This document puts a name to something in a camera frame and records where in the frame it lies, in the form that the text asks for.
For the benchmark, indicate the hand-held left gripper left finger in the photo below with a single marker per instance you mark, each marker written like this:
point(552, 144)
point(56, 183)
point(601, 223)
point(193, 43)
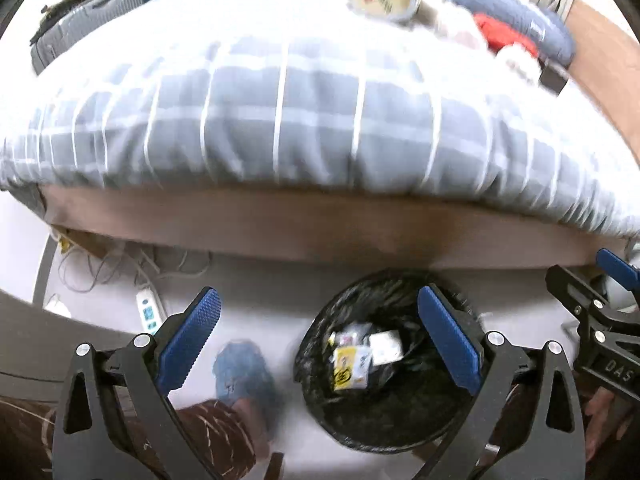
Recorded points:
point(190, 335)

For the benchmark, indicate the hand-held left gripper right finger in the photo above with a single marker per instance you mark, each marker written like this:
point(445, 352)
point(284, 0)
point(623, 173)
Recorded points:
point(450, 340)

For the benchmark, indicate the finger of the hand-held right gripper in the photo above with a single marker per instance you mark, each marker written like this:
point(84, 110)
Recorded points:
point(620, 271)
point(595, 310)

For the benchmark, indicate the small white box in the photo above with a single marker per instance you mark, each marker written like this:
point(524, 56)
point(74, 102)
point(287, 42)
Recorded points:
point(385, 347)

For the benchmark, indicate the bin with black liner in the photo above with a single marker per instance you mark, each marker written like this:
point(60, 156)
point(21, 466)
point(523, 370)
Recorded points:
point(390, 410)

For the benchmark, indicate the yellow white snack packet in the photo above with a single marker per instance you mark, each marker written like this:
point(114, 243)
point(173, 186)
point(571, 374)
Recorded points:
point(350, 367)

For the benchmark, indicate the black snack box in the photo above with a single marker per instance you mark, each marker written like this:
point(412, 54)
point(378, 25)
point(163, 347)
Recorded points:
point(552, 79)

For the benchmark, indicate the red cloth item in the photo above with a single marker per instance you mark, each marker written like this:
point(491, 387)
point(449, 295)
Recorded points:
point(500, 32)

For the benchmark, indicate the person's right hand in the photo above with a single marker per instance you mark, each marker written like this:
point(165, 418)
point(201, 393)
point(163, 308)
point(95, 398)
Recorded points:
point(607, 420)

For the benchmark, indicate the white power strip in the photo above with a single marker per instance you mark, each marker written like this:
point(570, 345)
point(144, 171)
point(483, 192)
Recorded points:
point(150, 310)

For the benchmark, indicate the person's left leg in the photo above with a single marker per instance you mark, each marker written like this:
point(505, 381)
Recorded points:
point(220, 430)

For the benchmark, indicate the dark grey table edge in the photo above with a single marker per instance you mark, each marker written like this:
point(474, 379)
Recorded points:
point(50, 340)

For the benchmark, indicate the wooden headboard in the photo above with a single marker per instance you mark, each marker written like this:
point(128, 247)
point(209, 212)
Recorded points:
point(605, 60)

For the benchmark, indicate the grey checked bed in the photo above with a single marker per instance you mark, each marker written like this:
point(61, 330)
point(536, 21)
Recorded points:
point(300, 110)

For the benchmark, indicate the grey suitcase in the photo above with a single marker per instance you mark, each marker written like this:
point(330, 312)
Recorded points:
point(85, 25)

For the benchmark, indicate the wooden bed frame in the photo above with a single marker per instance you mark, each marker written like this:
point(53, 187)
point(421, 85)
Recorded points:
point(300, 225)

